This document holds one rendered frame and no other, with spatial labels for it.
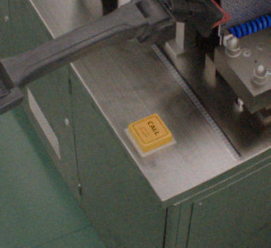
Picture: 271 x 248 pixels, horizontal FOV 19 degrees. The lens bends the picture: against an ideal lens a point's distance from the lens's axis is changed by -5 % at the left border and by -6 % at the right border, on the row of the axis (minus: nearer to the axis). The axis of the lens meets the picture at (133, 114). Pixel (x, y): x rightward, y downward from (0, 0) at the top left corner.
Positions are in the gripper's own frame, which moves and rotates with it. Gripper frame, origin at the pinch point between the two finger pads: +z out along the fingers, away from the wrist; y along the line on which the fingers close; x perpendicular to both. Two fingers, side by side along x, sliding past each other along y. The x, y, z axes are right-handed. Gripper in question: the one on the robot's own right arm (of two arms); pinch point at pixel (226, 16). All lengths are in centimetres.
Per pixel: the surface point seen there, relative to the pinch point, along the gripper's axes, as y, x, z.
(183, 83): 0.5, -20.1, -0.8
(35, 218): -37, -113, 19
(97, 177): -12, -65, 6
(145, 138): 11.6, -26.4, -15.9
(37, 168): -56, -108, 27
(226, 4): 0.3, 3.6, -2.6
